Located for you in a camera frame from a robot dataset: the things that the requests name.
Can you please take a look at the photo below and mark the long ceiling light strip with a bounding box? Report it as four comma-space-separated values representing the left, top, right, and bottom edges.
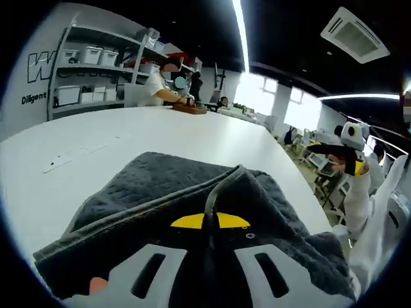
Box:
231, 0, 251, 73
320, 92, 401, 101

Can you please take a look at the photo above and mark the grey metal shelving rack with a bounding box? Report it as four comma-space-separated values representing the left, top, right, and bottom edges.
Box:
47, 17, 150, 120
133, 28, 204, 85

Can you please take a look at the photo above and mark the person's left hand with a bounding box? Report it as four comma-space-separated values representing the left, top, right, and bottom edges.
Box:
89, 277, 109, 296

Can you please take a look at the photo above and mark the dark grey towel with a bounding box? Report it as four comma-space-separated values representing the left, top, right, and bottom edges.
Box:
33, 151, 357, 301

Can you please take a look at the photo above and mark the white ceiling air vent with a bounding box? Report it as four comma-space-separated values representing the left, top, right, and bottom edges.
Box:
320, 6, 391, 64

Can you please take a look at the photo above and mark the white chest device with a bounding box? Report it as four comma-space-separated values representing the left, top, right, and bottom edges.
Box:
387, 191, 410, 230

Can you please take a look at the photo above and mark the person's right hand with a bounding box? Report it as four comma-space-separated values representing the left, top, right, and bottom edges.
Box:
327, 153, 347, 173

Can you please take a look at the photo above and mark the grey chair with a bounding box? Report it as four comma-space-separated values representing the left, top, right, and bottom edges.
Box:
123, 83, 148, 107

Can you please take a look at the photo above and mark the black stand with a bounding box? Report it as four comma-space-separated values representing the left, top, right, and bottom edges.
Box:
213, 62, 227, 97

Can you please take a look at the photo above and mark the brown wooden tray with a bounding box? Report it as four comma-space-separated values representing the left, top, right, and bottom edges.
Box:
172, 103, 208, 116

